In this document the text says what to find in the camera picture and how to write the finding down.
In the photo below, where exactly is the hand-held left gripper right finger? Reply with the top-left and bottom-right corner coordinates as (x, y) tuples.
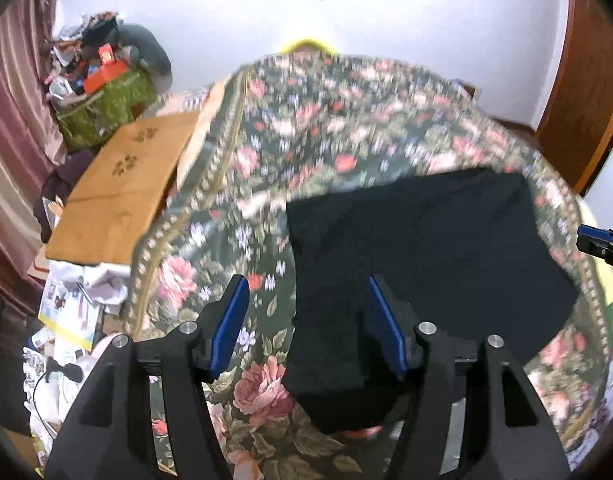
(365, 275), (572, 480)

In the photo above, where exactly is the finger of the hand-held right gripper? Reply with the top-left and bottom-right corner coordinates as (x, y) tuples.
(576, 225), (613, 262)

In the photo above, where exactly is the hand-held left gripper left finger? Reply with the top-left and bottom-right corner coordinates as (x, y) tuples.
(45, 275), (251, 480)

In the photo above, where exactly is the black printed t-shirt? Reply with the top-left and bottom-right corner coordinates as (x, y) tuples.
(281, 167), (580, 436)

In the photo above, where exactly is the pile of papers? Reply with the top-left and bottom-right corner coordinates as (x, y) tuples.
(36, 259), (133, 352)

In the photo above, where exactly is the wooden door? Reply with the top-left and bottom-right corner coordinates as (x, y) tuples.
(535, 0), (613, 196)

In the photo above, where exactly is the black microphone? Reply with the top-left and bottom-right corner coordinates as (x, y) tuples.
(33, 363), (83, 412)

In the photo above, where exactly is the floral blanket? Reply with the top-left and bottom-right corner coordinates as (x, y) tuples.
(124, 52), (613, 480)

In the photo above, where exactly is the green patterned bag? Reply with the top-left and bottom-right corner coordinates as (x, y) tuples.
(54, 67), (160, 154)

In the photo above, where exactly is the orange box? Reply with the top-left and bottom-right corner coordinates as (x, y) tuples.
(83, 59), (130, 94)

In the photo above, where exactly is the grey plush toy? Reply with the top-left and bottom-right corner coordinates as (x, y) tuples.
(114, 23), (174, 89)

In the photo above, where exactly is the yellow hoop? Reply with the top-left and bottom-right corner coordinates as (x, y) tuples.
(279, 37), (340, 56)

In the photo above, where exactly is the pink striped curtain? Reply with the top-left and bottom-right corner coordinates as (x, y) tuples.
(0, 0), (68, 307)

